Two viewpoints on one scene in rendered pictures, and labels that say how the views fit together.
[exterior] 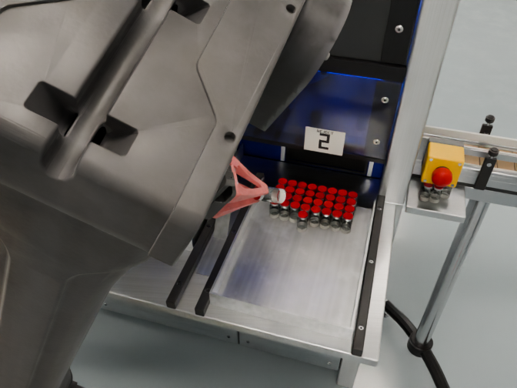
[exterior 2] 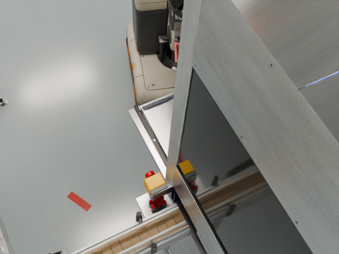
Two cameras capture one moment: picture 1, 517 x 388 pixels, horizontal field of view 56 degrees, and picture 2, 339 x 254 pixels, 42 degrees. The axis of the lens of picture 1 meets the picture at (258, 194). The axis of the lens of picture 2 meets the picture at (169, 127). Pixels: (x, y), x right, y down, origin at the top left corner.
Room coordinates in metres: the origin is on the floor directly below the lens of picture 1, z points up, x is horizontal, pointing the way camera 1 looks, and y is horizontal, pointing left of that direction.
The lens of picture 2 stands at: (1.25, -0.85, 2.66)
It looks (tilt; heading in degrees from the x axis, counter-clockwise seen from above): 61 degrees down; 132
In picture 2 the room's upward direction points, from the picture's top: 6 degrees clockwise
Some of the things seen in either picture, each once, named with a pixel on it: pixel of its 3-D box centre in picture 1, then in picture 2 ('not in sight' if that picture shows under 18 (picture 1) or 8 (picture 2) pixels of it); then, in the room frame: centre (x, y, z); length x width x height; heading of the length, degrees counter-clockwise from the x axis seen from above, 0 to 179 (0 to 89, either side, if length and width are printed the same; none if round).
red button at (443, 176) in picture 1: (441, 175); (150, 176); (0.76, -0.38, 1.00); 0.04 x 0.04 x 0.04; 74
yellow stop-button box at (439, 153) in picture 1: (441, 162); (155, 185); (0.81, -0.39, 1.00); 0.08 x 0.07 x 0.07; 164
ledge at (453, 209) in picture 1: (435, 195); (156, 206); (0.84, -0.42, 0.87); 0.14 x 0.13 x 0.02; 164
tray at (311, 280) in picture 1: (300, 247); (182, 127); (0.65, -0.08, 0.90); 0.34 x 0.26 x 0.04; 163
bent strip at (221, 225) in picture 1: (214, 239); not in sight; (0.67, 0.09, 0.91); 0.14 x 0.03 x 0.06; 164
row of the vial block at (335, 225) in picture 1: (309, 215); not in sight; (0.74, -0.11, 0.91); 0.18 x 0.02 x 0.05; 73
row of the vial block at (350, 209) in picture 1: (311, 208); not in sight; (0.76, -0.12, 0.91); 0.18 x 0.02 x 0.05; 73
